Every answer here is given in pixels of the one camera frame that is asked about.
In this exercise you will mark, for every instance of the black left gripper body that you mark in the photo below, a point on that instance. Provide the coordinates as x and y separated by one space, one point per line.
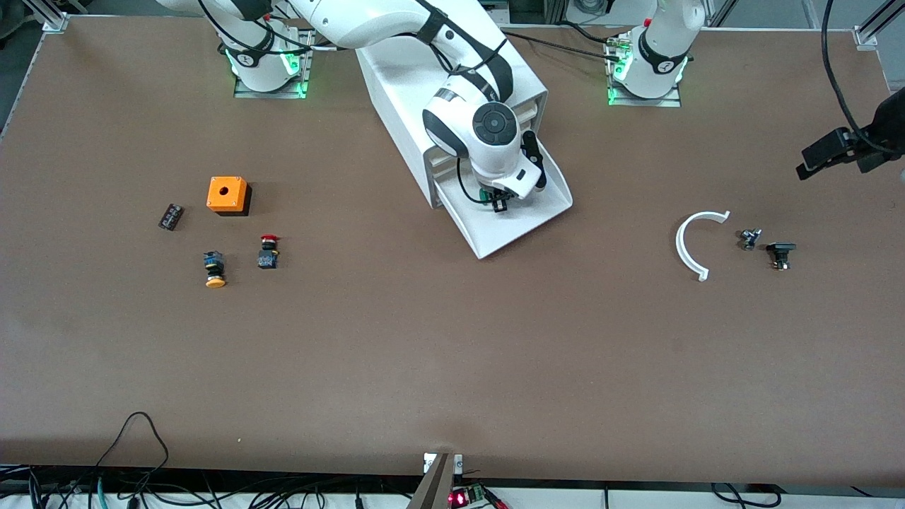
879 142

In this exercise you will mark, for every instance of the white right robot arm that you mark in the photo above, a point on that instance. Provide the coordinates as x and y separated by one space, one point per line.
368 21

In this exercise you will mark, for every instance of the white drawer cabinet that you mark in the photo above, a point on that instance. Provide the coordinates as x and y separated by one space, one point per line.
396 92

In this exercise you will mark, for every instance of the red push button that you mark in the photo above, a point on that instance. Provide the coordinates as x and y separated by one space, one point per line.
268 256

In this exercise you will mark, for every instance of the yellow push button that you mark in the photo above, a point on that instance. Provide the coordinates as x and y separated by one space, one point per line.
214 268

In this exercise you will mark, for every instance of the white curved plastic arc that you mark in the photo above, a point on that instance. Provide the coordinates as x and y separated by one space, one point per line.
680 247

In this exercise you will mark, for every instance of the circuit board with red LED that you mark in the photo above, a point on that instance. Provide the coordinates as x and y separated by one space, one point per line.
466 496

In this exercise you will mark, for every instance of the black terminal block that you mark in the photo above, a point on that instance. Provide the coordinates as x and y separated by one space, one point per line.
171 217

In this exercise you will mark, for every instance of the aluminium frame profile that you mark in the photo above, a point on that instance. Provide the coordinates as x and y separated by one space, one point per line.
55 20
873 32

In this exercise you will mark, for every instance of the small black switch component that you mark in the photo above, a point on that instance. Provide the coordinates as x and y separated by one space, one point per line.
780 251

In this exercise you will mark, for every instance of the small grey metal switch part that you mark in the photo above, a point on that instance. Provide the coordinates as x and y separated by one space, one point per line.
749 239

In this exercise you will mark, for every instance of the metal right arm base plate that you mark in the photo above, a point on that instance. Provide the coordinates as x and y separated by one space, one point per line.
308 71

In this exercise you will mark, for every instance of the orange button enclosure box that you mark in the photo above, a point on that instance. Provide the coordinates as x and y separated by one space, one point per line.
226 192

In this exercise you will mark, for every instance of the grey metal camera bracket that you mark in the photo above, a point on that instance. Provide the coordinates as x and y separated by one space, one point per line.
435 488

